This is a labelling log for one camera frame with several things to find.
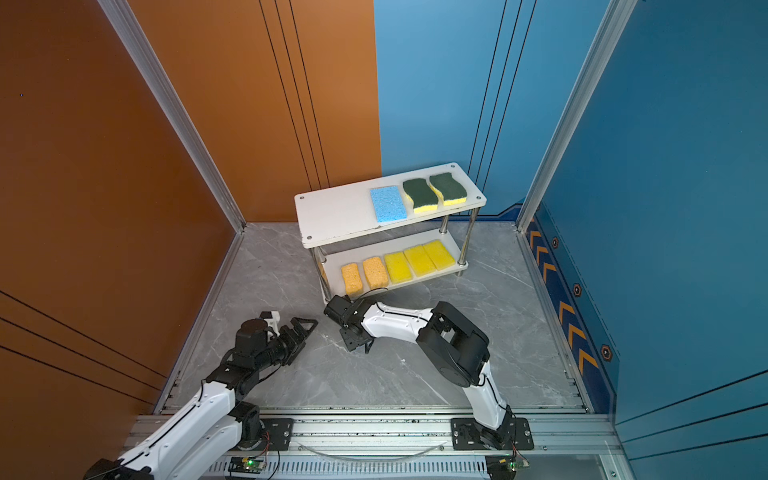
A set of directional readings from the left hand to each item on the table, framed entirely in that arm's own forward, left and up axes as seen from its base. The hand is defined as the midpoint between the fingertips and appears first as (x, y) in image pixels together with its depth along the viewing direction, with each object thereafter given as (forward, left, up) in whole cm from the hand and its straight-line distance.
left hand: (313, 328), depth 84 cm
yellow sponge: (+22, -24, 0) cm, 33 cm away
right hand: (+1, -11, -8) cm, 14 cm away
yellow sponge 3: (+28, -38, 0) cm, 47 cm away
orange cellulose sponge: (+16, -9, +2) cm, 19 cm away
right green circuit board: (-30, -49, -8) cm, 58 cm away
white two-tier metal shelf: (+15, -22, +24) cm, 36 cm away
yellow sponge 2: (+24, -31, 0) cm, 40 cm away
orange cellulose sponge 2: (+18, -17, +2) cm, 25 cm away
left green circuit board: (-31, +10, -9) cm, 34 cm away
